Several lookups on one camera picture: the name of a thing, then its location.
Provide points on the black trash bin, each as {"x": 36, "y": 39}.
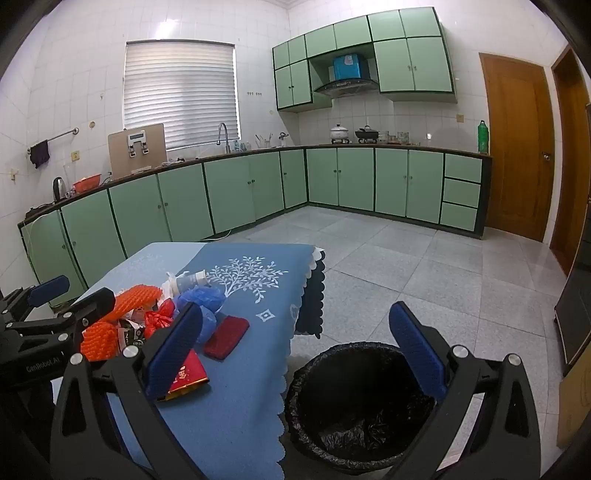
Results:
{"x": 360, "y": 429}

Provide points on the green wall cabinets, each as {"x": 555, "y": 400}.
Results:
{"x": 415, "y": 64}

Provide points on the wooden door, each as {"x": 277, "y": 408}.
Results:
{"x": 572, "y": 184}
{"x": 517, "y": 147}

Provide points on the steel towel rail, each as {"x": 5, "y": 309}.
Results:
{"x": 60, "y": 134}

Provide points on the cardboard box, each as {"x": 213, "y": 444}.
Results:
{"x": 577, "y": 406}
{"x": 120, "y": 161}

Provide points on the black white packet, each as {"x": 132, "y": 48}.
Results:
{"x": 131, "y": 334}

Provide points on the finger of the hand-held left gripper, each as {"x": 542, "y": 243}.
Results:
{"x": 94, "y": 304}
{"x": 48, "y": 288}

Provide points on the blue white paper cup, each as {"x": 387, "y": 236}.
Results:
{"x": 191, "y": 280}

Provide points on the black wok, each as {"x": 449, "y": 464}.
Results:
{"x": 367, "y": 134}

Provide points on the steel kitchen faucet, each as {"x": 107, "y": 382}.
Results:
{"x": 226, "y": 143}

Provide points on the blue box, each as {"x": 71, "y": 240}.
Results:
{"x": 347, "y": 67}

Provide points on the white window blind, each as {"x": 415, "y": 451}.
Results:
{"x": 180, "y": 92}

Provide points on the red plastic basket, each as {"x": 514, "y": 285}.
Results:
{"x": 87, "y": 183}

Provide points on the red scouring pad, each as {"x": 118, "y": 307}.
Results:
{"x": 226, "y": 337}

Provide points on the range hood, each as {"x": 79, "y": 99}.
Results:
{"x": 344, "y": 86}

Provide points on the green plastic bottle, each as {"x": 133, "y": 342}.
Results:
{"x": 483, "y": 138}

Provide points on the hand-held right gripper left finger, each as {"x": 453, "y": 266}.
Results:
{"x": 178, "y": 350}

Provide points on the orange foam fruit net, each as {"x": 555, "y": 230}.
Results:
{"x": 134, "y": 300}
{"x": 99, "y": 341}

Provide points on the blue plastic bag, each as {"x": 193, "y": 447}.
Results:
{"x": 205, "y": 297}

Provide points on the dark hanging towel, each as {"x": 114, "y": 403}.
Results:
{"x": 40, "y": 154}

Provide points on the green base cabinets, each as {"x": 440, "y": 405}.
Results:
{"x": 355, "y": 177}

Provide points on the dark blue tree-print tablecloth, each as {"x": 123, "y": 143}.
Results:
{"x": 258, "y": 369}

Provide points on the red gold-trimmed packet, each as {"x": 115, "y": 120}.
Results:
{"x": 191, "y": 374}

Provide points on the utensil holder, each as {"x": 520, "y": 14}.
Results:
{"x": 264, "y": 143}

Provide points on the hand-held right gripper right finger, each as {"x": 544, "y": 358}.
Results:
{"x": 415, "y": 350}

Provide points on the red plastic wrapper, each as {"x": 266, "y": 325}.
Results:
{"x": 157, "y": 321}

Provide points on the glass jar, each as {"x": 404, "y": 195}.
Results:
{"x": 404, "y": 137}

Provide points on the black glass-front cabinet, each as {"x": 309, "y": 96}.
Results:
{"x": 577, "y": 323}

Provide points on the white cooking pot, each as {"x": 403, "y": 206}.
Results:
{"x": 339, "y": 133}

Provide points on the light blue tree-print tablecloth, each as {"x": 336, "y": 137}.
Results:
{"x": 138, "y": 267}

